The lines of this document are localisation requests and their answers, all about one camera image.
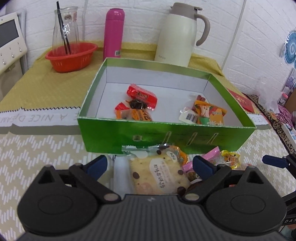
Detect red envelope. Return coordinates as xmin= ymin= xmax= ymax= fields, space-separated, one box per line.
xmin=228 ymin=89 xmax=255 ymax=113

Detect clear glass carafe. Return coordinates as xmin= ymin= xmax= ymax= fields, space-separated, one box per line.
xmin=52 ymin=6 xmax=79 ymax=56

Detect red wafer snack packet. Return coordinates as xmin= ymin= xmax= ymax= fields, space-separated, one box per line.
xmin=126 ymin=84 xmax=158 ymax=110

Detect pink chips snack bag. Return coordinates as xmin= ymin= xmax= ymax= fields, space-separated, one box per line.
xmin=182 ymin=147 xmax=221 ymax=183

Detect white wall cable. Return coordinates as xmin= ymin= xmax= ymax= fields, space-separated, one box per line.
xmin=221 ymin=0 xmax=247 ymax=70

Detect blue paper fan decoration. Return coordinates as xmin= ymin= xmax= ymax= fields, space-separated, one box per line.
xmin=280 ymin=30 xmax=296 ymax=68

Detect yellow green tablecloth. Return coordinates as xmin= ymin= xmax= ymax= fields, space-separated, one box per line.
xmin=1 ymin=41 xmax=237 ymax=111

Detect pink thermos bottle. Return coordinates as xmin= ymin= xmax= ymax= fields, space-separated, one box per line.
xmin=103 ymin=8 xmax=125 ymax=60

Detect chocolate chip bread packet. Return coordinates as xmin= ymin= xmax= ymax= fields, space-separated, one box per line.
xmin=122 ymin=144 xmax=190 ymax=195

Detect red date snack packet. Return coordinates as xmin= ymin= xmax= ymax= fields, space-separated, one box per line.
xmin=115 ymin=99 xmax=152 ymax=121

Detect cream thermos jug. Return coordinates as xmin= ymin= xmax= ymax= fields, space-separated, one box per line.
xmin=154 ymin=3 xmax=211 ymax=67

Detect orange cartoon snack packets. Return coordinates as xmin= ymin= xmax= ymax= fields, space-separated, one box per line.
xmin=179 ymin=95 xmax=227 ymax=126

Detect yellow jelly cup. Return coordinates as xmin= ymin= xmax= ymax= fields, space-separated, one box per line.
xmin=221 ymin=150 xmax=240 ymax=169

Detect white water dispenser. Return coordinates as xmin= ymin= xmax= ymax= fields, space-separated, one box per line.
xmin=1 ymin=12 xmax=28 ymax=98

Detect small pink lid bottle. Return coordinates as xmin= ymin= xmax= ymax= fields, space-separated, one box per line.
xmin=278 ymin=92 xmax=288 ymax=106

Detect white power strip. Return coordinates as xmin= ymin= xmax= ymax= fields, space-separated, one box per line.
xmin=281 ymin=123 xmax=296 ymax=143

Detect red plastic basket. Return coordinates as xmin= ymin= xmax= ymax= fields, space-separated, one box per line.
xmin=45 ymin=42 xmax=98 ymax=73

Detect green cardboard box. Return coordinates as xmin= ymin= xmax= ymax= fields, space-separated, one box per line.
xmin=78 ymin=58 xmax=256 ymax=154

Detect orange clear pastry bag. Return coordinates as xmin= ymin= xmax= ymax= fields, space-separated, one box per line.
xmin=169 ymin=145 xmax=189 ymax=166

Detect clear plastic bag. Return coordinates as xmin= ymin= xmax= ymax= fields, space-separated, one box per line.
xmin=256 ymin=76 xmax=281 ymax=113

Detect black chopsticks pair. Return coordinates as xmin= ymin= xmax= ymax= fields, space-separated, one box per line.
xmin=56 ymin=1 xmax=71 ymax=55

